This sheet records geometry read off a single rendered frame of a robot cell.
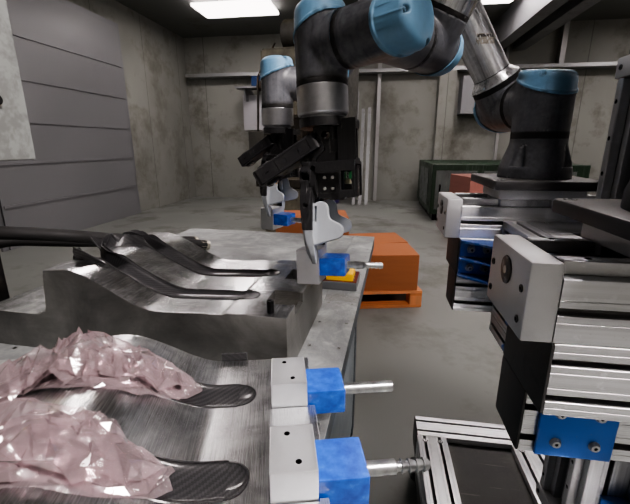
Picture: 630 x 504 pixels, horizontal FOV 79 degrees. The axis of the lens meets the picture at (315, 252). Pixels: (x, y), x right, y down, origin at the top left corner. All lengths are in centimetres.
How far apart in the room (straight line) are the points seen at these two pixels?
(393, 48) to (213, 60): 850
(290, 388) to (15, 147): 109
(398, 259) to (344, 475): 242
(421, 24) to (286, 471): 48
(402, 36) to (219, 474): 48
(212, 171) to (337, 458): 867
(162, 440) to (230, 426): 6
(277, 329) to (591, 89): 873
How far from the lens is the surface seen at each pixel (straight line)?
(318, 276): 59
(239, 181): 871
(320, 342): 64
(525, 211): 97
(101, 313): 65
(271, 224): 98
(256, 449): 38
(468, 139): 835
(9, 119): 134
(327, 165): 56
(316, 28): 59
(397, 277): 275
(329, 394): 42
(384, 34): 52
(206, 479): 37
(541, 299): 47
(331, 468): 34
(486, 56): 109
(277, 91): 95
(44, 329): 74
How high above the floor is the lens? 111
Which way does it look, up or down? 16 degrees down
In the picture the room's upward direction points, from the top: straight up
